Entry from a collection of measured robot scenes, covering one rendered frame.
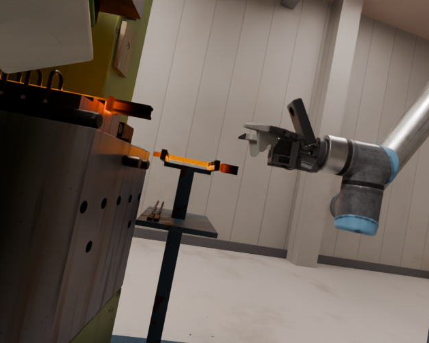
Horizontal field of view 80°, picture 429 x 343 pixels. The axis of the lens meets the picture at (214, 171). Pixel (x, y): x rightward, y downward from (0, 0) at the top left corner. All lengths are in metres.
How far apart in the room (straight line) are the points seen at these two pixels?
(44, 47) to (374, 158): 0.62
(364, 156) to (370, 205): 0.11
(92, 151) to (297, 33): 3.94
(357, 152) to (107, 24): 0.89
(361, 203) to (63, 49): 0.61
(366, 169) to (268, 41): 3.48
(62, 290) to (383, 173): 0.70
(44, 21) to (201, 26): 3.64
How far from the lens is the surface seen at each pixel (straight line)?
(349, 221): 0.67
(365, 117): 4.54
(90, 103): 0.63
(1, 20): 0.23
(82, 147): 0.53
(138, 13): 0.85
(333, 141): 0.65
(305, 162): 0.64
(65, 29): 0.24
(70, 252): 0.56
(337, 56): 4.12
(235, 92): 3.61
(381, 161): 0.69
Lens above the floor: 0.86
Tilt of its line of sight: 2 degrees up
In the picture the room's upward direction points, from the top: 11 degrees clockwise
